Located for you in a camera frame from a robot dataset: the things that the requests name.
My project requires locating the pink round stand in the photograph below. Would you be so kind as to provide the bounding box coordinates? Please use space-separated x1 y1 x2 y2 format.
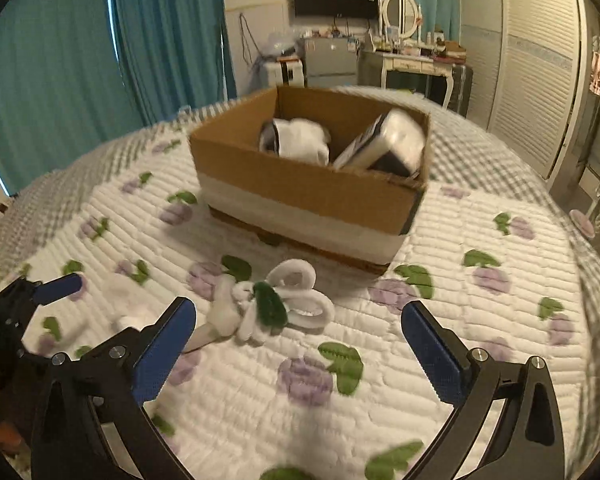
568 208 599 236

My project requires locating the grey mini fridge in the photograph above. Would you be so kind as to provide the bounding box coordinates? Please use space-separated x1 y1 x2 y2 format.
302 37 359 88

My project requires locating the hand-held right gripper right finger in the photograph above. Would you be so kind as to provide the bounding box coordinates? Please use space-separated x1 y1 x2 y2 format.
401 301 566 480

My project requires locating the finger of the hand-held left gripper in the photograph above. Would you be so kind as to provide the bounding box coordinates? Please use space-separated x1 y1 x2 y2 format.
0 274 84 318

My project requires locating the hanging wall cable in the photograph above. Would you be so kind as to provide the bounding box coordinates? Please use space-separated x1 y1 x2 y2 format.
237 11 261 73

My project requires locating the white pipe-cleaner flower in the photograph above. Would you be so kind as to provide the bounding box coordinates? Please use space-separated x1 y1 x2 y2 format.
207 259 337 345

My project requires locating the white louvred wardrobe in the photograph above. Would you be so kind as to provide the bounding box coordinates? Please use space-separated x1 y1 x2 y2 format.
457 0 588 181

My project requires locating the white oval vanity mirror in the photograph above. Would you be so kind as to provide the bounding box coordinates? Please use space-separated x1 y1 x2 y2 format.
381 0 422 41

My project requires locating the pink hanging item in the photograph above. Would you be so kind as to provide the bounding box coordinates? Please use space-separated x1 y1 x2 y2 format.
587 35 600 96

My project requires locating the plastic-wrapped white package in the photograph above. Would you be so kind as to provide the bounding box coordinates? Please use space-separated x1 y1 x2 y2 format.
332 108 427 178

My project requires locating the clear plastic bag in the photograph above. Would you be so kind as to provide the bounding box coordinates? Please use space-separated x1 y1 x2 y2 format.
262 30 298 58

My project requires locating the dark suitcase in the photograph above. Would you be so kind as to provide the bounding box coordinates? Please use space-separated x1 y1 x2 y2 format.
426 65 474 114

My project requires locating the white dressing table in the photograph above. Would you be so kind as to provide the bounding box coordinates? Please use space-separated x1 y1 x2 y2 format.
359 46 468 109

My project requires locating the cardboard box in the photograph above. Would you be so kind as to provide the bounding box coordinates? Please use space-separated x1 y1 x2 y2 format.
188 85 431 277

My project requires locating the quilted floral bedspread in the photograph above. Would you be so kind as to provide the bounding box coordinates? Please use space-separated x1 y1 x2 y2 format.
0 85 600 480

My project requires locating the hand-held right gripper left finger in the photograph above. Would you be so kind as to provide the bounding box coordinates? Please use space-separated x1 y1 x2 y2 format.
30 296 198 480

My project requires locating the white box appliance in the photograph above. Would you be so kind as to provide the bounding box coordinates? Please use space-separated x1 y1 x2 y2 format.
260 57 306 92

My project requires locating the white rolled sock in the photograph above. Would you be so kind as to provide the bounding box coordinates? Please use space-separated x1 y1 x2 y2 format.
258 117 332 166

